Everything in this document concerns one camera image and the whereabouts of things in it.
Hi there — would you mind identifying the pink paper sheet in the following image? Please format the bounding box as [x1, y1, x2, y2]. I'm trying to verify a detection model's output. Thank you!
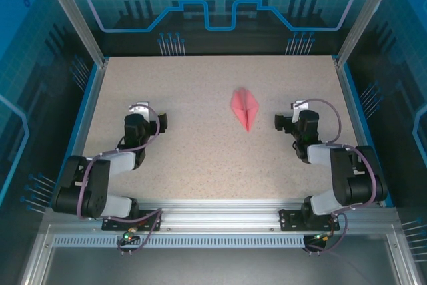
[230, 87, 260, 132]

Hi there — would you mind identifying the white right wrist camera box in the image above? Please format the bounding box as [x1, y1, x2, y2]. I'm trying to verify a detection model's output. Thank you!
[289, 99, 306, 124]

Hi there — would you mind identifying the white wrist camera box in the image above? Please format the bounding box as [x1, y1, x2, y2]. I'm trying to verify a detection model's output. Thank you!
[289, 99, 306, 124]
[129, 101, 150, 121]

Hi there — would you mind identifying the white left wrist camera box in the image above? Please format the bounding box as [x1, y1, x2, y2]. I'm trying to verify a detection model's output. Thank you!
[129, 101, 150, 121]

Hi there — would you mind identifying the aluminium side rail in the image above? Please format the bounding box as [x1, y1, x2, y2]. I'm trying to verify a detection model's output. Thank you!
[55, 57, 111, 208]
[333, 57, 394, 208]

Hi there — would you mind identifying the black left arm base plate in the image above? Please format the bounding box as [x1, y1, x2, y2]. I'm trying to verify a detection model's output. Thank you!
[101, 209, 163, 232]

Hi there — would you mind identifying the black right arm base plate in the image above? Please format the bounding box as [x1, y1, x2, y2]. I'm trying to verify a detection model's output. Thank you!
[278, 209, 341, 232]

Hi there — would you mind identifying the aluminium mounting rail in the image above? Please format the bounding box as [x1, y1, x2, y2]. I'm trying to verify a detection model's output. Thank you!
[45, 198, 400, 232]

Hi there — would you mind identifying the cable connector with green light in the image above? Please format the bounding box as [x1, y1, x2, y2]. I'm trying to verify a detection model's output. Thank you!
[121, 227, 139, 243]
[313, 231, 335, 243]

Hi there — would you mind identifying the aluminium frame post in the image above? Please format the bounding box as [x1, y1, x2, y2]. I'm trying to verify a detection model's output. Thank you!
[334, 0, 403, 68]
[37, 0, 110, 68]

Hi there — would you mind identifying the slotted grey cable duct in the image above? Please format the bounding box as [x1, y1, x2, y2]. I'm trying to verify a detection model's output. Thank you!
[52, 235, 306, 248]

